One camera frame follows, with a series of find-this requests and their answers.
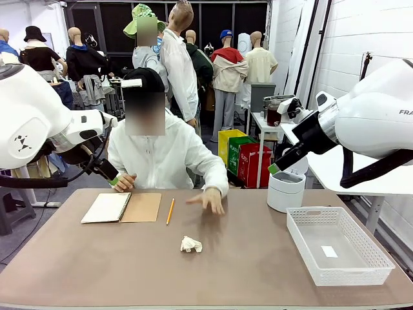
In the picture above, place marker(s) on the red recycling bag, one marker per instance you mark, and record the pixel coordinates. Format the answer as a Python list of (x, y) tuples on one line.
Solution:
[(251, 168)]

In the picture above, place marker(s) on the grey metal container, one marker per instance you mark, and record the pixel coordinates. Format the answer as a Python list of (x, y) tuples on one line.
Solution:
[(271, 97)]

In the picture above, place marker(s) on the mannequin with green checkered hat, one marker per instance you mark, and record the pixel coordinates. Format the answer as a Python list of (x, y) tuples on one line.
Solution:
[(145, 58)]

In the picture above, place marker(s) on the person's left forearm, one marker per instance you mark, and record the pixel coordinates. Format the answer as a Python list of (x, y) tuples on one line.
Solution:
[(219, 181)]

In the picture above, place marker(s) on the person's right hand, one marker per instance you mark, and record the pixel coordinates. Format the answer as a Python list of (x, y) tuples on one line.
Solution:
[(125, 182)]

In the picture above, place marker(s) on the person in white hoodie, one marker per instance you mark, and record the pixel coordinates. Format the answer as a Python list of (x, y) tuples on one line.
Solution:
[(167, 161)]

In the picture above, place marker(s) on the green recycling bag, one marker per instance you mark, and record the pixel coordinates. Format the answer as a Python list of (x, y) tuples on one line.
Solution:
[(235, 155)]

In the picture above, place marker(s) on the white round trash bin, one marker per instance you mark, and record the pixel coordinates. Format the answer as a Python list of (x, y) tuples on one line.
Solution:
[(284, 197)]

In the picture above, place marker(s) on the white dress form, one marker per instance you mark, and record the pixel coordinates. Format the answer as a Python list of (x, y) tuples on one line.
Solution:
[(244, 45)]

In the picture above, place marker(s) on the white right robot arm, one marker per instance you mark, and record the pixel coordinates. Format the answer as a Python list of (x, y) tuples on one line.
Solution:
[(371, 119)]

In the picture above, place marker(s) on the glass jar with dark liquid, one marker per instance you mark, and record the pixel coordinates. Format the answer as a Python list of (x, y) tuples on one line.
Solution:
[(273, 116)]

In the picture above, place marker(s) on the grey cabinet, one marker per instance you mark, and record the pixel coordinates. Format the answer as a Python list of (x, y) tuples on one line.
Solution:
[(261, 97)]

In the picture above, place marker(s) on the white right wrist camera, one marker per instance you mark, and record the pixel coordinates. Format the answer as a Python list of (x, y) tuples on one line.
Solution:
[(285, 105)]

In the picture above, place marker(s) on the yellow pencil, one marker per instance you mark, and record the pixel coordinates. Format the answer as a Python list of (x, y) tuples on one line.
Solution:
[(170, 211)]

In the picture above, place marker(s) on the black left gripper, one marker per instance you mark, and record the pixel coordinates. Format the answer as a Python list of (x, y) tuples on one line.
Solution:
[(77, 155)]

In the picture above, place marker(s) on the person's right forearm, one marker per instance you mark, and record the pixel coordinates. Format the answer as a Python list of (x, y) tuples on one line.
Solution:
[(124, 168)]

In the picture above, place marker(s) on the black tripod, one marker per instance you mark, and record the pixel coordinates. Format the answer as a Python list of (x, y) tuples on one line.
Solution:
[(364, 68)]

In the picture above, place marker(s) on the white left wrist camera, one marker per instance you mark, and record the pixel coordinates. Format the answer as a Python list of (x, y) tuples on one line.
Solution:
[(110, 120)]

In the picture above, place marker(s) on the mannequin with black bucket hat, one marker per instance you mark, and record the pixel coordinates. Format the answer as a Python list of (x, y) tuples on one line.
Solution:
[(38, 58)]

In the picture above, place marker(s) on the black baseball cap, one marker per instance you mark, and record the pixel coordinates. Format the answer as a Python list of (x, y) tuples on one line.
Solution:
[(148, 77)]

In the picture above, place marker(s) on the white perforated plastic basket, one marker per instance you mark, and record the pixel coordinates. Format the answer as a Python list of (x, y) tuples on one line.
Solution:
[(351, 276)]

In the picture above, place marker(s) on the mannequin in blue top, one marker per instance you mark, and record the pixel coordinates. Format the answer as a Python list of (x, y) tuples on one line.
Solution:
[(6, 48)]

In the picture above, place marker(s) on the navy blue garment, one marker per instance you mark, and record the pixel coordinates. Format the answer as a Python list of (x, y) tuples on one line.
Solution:
[(64, 93)]

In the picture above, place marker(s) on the white label in basket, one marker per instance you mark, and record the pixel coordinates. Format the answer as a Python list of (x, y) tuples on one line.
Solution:
[(329, 251)]

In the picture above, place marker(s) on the person's left hand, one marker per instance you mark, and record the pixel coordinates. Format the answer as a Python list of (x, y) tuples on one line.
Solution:
[(209, 200)]

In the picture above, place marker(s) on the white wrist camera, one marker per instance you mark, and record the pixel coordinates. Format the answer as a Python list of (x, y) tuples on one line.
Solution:
[(110, 120), (285, 105)]

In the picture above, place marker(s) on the large white table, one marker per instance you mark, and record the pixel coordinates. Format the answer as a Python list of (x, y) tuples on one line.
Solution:
[(326, 174)]

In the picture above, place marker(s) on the yellow recycling bag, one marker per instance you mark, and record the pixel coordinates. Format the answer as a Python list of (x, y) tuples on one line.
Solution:
[(224, 145)]

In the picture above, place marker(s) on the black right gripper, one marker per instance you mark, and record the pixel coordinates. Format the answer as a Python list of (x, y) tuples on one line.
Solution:
[(311, 135)]

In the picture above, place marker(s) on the mannequin in cream shirt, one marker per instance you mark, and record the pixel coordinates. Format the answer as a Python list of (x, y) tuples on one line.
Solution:
[(259, 64)]

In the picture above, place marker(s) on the mannequin in dark green jacket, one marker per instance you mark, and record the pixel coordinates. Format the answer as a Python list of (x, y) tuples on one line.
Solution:
[(201, 64)]

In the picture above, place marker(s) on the mannequin in black hoodie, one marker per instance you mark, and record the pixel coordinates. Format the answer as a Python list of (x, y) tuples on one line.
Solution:
[(84, 61)]

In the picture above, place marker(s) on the mannequin with blue cap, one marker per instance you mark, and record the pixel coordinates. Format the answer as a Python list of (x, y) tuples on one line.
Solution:
[(229, 74)]

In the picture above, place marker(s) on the grey step stool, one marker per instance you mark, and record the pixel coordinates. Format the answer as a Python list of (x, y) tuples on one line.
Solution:
[(16, 213)]

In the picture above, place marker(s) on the small white side table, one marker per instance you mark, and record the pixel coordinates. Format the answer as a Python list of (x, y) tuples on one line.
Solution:
[(258, 121)]

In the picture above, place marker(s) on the spiral notebook brown cover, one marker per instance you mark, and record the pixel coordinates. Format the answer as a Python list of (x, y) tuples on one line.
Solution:
[(106, 208)]

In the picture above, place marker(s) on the tall mannequin in white shirt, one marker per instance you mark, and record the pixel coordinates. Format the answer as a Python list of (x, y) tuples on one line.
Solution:
[(179, 71)]

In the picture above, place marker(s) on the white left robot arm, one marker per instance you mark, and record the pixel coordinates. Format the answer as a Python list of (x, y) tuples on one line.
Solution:
[(29, 113)]

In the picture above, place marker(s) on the white paper ball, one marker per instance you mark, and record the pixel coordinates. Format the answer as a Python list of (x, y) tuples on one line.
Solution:
[(190, 244)]

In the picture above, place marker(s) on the white stand base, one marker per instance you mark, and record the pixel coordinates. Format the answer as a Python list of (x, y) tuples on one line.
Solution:
[(45, 204)]

